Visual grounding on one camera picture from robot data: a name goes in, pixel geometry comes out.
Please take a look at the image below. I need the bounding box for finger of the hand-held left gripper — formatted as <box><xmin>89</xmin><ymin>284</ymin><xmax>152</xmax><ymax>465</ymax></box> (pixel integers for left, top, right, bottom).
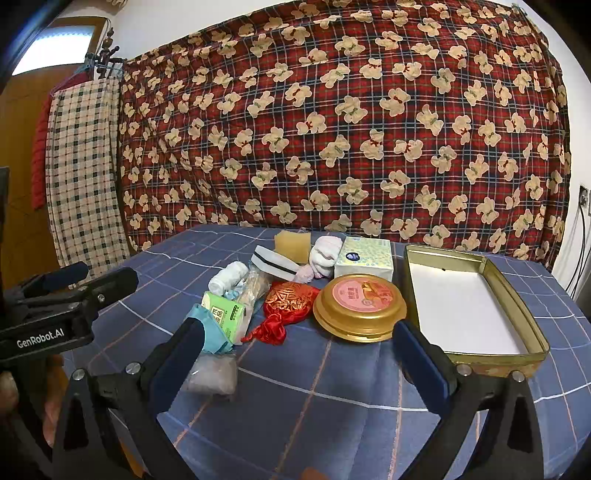
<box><xmin>21</xmin><ymin>268</ymin><xmax>138</xmax><ymax>319</ymax></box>
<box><xmin>4</xmin><ymin>262</ymin><xmax>89</xmax><ymax>301</ymax></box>

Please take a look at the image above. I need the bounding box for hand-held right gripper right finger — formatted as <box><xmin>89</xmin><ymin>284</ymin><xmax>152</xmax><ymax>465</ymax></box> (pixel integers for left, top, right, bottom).
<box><xmin>392</xmin><ymin>320</ymin><xmax>546</xmax><ymax>480</ymax></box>

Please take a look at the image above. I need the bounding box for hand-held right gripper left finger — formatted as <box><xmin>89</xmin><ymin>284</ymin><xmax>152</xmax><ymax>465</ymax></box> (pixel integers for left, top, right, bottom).
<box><xmin>53</xmin><ymin>318</ymin><xmax>206</xmax><ymax>480</ymax></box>

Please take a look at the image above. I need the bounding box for rectangular gold tin box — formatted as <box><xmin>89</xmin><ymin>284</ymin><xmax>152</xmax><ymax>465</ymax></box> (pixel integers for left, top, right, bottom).
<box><xmin>404</xmin><ymin>244</ymin><xmax>550</xmax><ymax>377</ymax></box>

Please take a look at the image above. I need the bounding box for white towel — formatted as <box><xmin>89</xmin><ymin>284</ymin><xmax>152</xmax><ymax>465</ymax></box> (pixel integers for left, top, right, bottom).
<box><xmin>209</xmin><ymin>261</ymin><xmax>249</xmax><ymax>296</ymax></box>

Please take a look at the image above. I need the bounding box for red embroidered pouch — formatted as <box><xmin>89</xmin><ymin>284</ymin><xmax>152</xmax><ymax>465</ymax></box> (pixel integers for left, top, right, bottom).
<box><xmin>241</xmin><ymin>281</ymin><xmax>320</xmax><ymax>346</ymax></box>

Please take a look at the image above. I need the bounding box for white sock with pink trim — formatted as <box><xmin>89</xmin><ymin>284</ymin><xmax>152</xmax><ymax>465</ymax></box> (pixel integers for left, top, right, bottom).
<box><xmin>308</xmin><ymin>234</ymin><xmax>346</xmax><ymax>280</ymax></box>

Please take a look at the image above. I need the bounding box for pink fluffy sock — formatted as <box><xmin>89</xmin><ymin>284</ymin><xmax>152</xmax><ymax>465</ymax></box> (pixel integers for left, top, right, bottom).
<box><xmin>295</xmin><ymin>264</ymin><xmax>331</xmax><ymax>284</ymax></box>

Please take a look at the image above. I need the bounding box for clear plastic bag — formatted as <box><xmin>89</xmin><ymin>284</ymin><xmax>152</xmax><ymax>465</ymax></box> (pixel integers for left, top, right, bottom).
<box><xmin>182</xmin><ymin>355</ymin><xmax>238</xmax><ymax>395</ymax></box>

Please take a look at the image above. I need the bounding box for teal face mask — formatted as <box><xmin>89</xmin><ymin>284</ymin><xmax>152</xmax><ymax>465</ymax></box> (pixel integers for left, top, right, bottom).
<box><xmin>185</xmin><ymin>304</ymin><xmax>236</xmax><ymax>355</ymax></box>

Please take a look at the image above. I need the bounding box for green tissue packet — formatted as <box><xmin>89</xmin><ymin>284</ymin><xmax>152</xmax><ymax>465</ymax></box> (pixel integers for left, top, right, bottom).
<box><xmin>202</xmin><ymin>291</ymin><xmax>250</xmax><ymax>344</ymax></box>

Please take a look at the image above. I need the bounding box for round gold tin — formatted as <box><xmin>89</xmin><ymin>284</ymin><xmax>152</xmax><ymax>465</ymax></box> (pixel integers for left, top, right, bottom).
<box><xmin>312</xmin><ymin>273</ymin><xmax>408</xmax><ymax>343</ymax></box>

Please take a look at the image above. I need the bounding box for beige checkered cloth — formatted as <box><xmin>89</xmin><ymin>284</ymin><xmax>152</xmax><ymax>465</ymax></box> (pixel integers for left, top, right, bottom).
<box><xmin>45</xmin><ymin>76</ymin><xmax>132</xmax><ymax>289</ymax></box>

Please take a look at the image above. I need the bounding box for bag of cotton swabs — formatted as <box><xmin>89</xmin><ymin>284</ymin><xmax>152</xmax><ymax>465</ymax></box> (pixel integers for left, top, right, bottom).
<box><xmin>235</xmin><ymin>268</ymin><xmax>271</xmax><ymax>319</ymax></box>

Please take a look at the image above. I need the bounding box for floral tissue box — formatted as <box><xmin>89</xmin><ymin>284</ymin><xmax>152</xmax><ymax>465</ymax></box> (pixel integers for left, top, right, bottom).
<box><xmin>333</xmin><ymin>237</ymin><xmax>394</xmax><ymax>282</ymax></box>

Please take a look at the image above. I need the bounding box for red hanging garment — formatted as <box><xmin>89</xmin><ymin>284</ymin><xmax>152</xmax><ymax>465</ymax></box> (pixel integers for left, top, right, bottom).
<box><xmin>31</xmin><ymin>95</ymin><xmax>52</xmax><ymax>208</ymax></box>

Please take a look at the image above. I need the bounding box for blue plaid tablecloth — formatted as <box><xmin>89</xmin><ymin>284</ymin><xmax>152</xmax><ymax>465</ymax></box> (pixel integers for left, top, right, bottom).
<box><xmin>60</xmin><ymin>224</ymin><xmax>591</xmax><ymax>480</ymax></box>

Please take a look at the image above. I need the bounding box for black and white striped headband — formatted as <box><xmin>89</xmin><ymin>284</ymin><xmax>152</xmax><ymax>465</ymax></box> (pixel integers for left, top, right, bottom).
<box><xmin>250</xmin><ymin>246</ymin><xmax>301</xmax><ymax>283</ymax></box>

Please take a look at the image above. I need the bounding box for wooden door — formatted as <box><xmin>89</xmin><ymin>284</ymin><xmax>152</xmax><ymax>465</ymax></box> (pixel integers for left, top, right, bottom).
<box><xmin>0</xmin><ymin>69</ymin><xmax>61</xmax><ymax>287</ymax></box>

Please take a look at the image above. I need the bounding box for yellow sponge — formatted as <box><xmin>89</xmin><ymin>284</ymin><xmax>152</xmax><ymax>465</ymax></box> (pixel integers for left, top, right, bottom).
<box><xmin>274</xmin><ymin>231</ymin><xmax>312</xmax><ymax>265</ymax></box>

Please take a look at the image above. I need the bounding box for dark coat rack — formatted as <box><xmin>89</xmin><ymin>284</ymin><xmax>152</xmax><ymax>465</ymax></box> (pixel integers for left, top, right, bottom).
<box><xmin>85</xmin><ymin>28</ymin><xmax>125</xmax><ymax>80</ymax></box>

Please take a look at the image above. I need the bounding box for bright window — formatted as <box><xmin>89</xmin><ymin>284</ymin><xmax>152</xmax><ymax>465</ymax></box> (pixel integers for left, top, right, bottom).
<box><xmin>11</xmin><ymin>23</ymin><xmax>99</xmax><ymax>77</ymax></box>

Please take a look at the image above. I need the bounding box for red plaid bear-print blanket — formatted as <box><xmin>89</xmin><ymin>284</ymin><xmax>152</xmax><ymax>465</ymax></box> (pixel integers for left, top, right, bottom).
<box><xmin>117</xmin><ymin>0</ymin><xmax>571</xmax><ymax>273</ymax></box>

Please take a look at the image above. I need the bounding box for black cable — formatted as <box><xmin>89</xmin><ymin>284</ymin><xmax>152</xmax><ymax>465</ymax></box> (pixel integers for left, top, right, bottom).
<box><xmin>566</xmin><ymin>203</ymin><xmax>590</xmax><ymax>292</ymax></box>

